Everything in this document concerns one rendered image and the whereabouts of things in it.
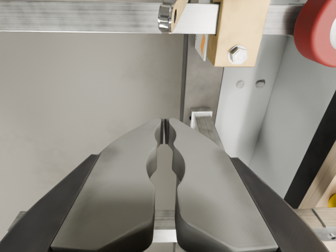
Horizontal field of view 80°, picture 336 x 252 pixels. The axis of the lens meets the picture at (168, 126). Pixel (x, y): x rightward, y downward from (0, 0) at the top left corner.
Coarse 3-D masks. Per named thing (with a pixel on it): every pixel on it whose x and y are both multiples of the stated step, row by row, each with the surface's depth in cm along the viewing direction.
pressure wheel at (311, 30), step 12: (312, 0) 20; (324, 0) 18; (300, 12) 21; (312, 12) 19; (324, 12) 18; (300, 24) 21; (312, 24) 19; (324, 24) 19; (300, 36) 21; (312, 36) 19; (324, 36) 19; (300, 48) 22; (312, 48) 20; (324, 48) 20; (312, 60) 22; (324, 60) 20
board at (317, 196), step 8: (328, 160) 31; (320, 168) 33; (328, 168) 31; (320, 176) 33; (328, 176) 31; (312, 184) 35; (320, 184) 33; (328, 184) 31; (312, 192) 35; (320, 192) 33; (328, 192) 32; (304, 200) 36; (312, 200) 34; (320, 200) 33; (328, 200) 33; (304, 208) 36; (328, 248) 41
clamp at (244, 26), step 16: (224, 0) 21; (240, 0) 21; (256, 0) 21; (224, 16) 21; (240, 16) 21; (256, 16) 21; (224, 32) 22; (240, 32) 22; (256, 32) 22; (208, 48) 27; (224, 48) 23; (256, 48) 23; (224, 64) 24; (240, 64) 24
